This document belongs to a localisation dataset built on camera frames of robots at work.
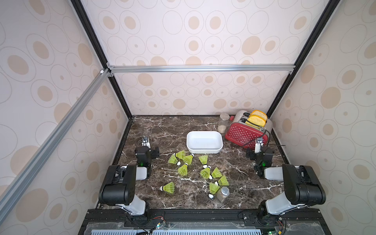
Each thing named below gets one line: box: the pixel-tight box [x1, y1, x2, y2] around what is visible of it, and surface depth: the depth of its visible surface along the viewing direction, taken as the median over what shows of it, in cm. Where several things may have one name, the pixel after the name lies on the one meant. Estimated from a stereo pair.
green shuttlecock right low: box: [214, 175, 230, 187], surface depth 85 cm
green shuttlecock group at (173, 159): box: [167, 154, 182, 166], surface depth 94 cm
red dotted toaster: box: [225, 110, 274, 149], surface depth 94 cm
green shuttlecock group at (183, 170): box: [177, 162, 189, 177], surface depth 91 cm
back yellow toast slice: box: [250, 109, 268, 121], surface depth 92 cm
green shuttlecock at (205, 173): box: [200, 167, 211, 180], surface depth 90 cm
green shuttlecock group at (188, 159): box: [182, 153, 195, 165], surface depth 96 cm
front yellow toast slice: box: [247, 114, 267, 127], surface depth 89 cm
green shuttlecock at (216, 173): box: [211, 167, 223, 179], surface depth 87 cm
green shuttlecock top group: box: [175, 150, 187, 160], surface depth 97 cm
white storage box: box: [186, 130, 224, 155], surface depth 104 cm
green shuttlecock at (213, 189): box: [208, 182, 221, 199], surface depth 81 cm
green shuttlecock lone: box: [159, 181, 175, 195], surface depth 84 cm
